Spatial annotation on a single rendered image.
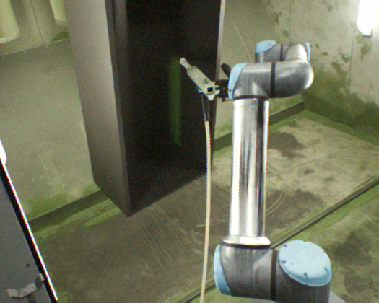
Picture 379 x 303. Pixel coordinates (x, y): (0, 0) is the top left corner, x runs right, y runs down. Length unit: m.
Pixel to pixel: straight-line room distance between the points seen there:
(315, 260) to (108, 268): 1.55
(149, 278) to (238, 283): 1.23
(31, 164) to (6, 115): 0.37
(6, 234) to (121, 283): 1.18
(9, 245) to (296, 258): 0.88
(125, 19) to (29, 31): 1.22
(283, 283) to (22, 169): 2.11
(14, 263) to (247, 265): 0.74
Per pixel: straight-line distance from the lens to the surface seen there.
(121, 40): 2.10
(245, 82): 1.33
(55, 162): 3.01
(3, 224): 1.40
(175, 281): 2.42
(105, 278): 2.54
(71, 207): 3.01
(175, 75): 2.41
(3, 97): 3.08
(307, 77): 1.39
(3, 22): 2.78
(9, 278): 1.52
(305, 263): 1.27
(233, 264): 1.29
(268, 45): 1.90
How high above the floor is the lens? 1.82
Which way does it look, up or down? 30 degrees down
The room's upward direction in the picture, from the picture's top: 7 degrees counter-clockwise
